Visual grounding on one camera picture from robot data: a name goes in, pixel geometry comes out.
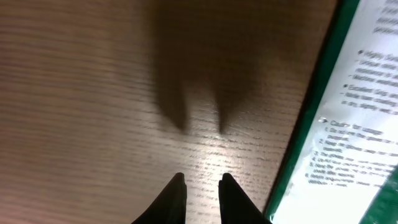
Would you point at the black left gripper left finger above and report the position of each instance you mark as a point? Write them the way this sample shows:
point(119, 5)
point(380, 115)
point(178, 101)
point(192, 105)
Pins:
point(169, 207)

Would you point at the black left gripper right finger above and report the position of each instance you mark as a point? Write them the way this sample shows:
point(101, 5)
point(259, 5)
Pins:
point(235, 205)

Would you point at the green 3M gloves package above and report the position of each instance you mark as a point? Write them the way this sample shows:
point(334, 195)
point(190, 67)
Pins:
point(341, 166)

